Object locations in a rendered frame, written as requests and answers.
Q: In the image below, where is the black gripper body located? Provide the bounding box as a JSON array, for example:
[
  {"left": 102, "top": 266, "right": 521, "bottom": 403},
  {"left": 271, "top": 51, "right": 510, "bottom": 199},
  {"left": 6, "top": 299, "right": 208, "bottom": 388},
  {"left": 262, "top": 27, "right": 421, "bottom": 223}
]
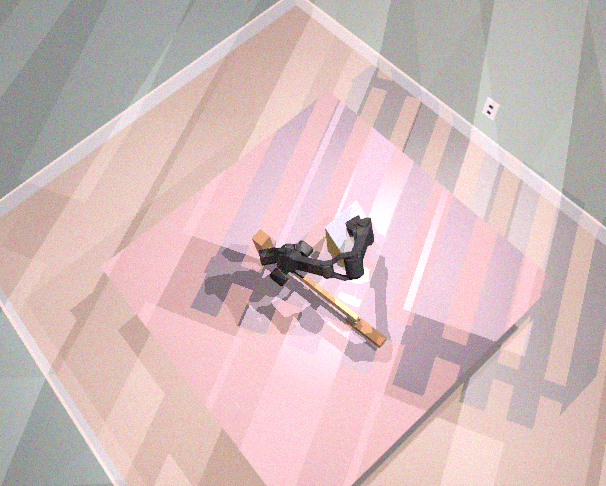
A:
[{"left": 270, "top": 240, "right": 313, "bottom": 286}]

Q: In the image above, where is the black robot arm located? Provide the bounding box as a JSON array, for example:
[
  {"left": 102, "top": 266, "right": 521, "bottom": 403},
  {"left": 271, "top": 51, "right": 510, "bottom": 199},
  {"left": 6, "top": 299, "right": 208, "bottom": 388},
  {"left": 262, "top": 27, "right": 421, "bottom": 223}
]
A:
[{"left": 259, "top": 215, "right": 374, "bottom": 281}]

